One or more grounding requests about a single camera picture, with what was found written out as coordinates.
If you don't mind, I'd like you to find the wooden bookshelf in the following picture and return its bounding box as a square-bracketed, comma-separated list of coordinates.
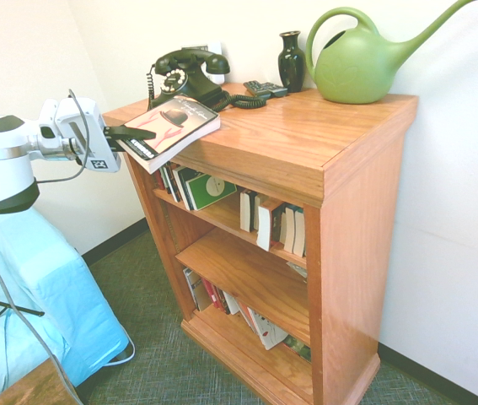
[102, 82, 420, 405]

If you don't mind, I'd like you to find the black and white book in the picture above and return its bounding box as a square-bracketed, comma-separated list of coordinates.
[175, 165, 197, 211]

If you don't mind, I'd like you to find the black remote control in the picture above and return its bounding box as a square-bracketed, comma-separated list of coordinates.
[243, 79, 273, 100]
[263, 81, 289, 99]

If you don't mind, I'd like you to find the small maroon book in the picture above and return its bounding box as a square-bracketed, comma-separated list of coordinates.
[153, 164, 168, 191]

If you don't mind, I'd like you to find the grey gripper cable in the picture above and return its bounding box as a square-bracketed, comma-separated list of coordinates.
[35, 88, 90, 185]

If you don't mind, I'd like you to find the flat paper booklet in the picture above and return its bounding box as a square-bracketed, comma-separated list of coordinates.
[286, 261, 309, 283]

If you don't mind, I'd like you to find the bright red book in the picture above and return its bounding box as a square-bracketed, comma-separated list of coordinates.
[200, 278, 225, 312]

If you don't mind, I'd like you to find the orange cover book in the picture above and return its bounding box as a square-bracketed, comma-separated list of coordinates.
[256, 197, 287, 252]

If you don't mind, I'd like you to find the black cover white-paged book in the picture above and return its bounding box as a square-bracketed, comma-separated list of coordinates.
[239, 188, 258, 234]

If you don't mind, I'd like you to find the plain white book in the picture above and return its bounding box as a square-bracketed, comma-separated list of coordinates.
[221, 289, 241, 316]

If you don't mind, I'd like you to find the black spine book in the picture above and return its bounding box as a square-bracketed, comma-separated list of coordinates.
[164, 162, 183, 203]

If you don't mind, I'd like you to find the white floor cable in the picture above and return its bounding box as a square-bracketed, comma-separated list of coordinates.
[105, 337, 136, 367]

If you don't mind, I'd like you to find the black glossy vase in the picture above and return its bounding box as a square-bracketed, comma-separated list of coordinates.
[278, 30, 306, 94]

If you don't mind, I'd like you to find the light blue cloth cover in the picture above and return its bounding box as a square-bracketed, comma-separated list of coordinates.
[0, 206, 130, 405]

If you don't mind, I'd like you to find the green plastic watering can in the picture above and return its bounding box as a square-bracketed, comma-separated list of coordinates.
[304, 0, 478, 105]

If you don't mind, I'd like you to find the large tan cover book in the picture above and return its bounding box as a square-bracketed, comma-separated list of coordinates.
[182, 267, 213, 312]

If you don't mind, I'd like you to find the dark thin book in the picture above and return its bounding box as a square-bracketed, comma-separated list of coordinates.
[278, 204, 291, 246]

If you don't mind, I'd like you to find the dark wooden table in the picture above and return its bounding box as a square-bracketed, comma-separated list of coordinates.
[0, 356, 83, 405]

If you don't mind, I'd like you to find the white-paged paperback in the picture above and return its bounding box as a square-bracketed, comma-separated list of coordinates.
[292, 207, 308, 258]
[283, 204, 298, 254]

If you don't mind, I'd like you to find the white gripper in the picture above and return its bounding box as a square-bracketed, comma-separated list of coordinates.
[55, 97, 157, 174]

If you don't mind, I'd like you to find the dark red book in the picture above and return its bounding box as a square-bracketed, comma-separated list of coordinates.
[212, 285, 232, 316]

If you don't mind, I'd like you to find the black rotary telephone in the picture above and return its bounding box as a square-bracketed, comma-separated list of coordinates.
[145, 48, 267, 111]

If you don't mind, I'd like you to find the white book with red marks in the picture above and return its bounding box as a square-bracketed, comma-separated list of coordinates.
[246, 306, 289, 351]

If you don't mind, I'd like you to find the long grey cable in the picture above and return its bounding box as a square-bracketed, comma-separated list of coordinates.
[0, 229, 84, 405]

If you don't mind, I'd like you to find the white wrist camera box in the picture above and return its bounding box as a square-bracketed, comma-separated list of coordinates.
[38, 99, 59, 143]

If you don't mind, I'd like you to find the dark green cover book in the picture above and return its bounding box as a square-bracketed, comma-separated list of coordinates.
[281, 334, 312, 364]

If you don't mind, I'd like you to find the paperback with black hat cover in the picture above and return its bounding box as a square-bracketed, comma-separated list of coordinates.
[116, 95, 222, 175]

